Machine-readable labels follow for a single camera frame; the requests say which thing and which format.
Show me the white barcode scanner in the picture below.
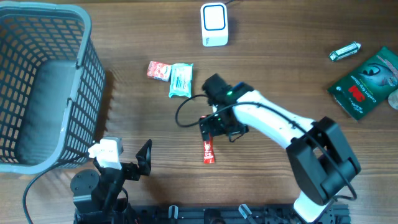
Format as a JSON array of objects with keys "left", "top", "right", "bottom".
[{"left": 200, "top": 2, "right": 229, "bottom": 47}]

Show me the grey plastic mesh basket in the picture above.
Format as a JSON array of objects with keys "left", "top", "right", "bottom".
[{"left": 1, "top": 1, "right": 105, "bottom": 175}]

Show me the orange candy pack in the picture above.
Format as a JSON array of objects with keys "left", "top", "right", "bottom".
[{"left": 147, "top": 61, "right": 172, "bottom": 82}]

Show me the green glove package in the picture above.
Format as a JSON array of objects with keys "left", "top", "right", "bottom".
[{"left": 328, "top": 47, "right": 397, "bottom": 121}]

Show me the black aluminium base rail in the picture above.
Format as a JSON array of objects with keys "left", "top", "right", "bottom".
[{"left": 73, "top": 203, "right": 351, "bottom": 224}]

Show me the green lidded small jar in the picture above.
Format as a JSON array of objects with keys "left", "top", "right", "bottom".
[{"left": 387, "top": 90, "right": 398, "bottom": 110}]

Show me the teal wet wipes pack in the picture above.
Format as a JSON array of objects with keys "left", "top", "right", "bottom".
[{"left": 169, "top": 63, "right": 193, "bottom": 98}]

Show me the green white gum pack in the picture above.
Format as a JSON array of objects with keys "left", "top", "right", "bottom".
[{"left": 329, "top": 42, "right": 361, "bottom": 62}]

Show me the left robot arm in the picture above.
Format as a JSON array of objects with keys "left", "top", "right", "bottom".
[{"left": 70, "top": 137, "right": 152, "bottom": 223}]

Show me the red coffee stick sachet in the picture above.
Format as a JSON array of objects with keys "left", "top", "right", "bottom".
[{"left": 200, "top": 115, "right": 215, "bottom": 164}]

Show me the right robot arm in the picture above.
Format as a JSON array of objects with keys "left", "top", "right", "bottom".
[{"left": 199, "top": 74, "right": 361, "bottom": 223}]

